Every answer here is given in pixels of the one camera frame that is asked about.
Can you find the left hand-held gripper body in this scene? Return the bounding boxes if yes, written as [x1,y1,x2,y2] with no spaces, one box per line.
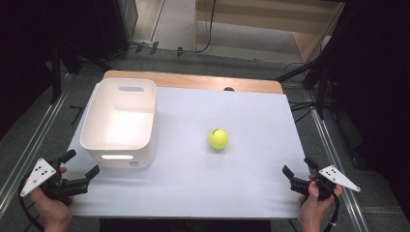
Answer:
[19,158,90,206]

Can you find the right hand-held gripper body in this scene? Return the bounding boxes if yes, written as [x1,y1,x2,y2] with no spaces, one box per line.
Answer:
[289,164,362,201]

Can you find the white plastic storage bin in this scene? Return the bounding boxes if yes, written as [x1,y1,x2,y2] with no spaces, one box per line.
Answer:
[79,77,158,169]

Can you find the yellow tennis ball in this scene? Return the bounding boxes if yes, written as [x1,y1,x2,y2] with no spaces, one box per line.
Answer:
[208,128,230,150]

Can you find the person's right hand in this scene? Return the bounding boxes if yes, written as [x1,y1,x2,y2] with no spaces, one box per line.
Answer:
[298,173,343,232]

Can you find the person's left hand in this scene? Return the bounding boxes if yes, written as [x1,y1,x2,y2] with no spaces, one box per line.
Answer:
[30,166,74,232]

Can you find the white table cover sheet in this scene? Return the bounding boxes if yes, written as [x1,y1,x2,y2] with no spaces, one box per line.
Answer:
[68,86,311,220]

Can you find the black metal stand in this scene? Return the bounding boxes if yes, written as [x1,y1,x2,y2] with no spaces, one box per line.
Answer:
[48,40,63,104]

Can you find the black tripod stand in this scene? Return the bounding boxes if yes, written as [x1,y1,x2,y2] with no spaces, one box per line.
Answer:
[276,38,342,121]

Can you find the dark cabinet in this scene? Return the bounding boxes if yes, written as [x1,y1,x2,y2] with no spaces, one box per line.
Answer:
[91,0,139,61]

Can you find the light wooden cabinet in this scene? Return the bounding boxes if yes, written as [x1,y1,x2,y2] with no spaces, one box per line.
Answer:
[193,0,346,65]

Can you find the metal floor rail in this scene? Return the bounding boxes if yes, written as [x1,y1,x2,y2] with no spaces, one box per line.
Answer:
[0,72,73,218]
[304,90,370,232]

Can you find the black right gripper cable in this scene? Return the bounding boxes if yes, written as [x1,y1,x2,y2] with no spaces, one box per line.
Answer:
[323,192,341,232]

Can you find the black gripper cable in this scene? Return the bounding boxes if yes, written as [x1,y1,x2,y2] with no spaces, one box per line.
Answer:
[17,178,45,232]
[323,192,341,232]

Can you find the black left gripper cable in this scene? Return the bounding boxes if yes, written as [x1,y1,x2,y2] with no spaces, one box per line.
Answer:
[17,178,45,232]

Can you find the black floor cables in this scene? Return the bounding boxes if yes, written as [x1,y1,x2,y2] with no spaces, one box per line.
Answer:
[282,62,327,124]

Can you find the black hanging cable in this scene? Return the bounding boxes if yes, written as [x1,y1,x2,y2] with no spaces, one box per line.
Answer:
[192,0,217,54]

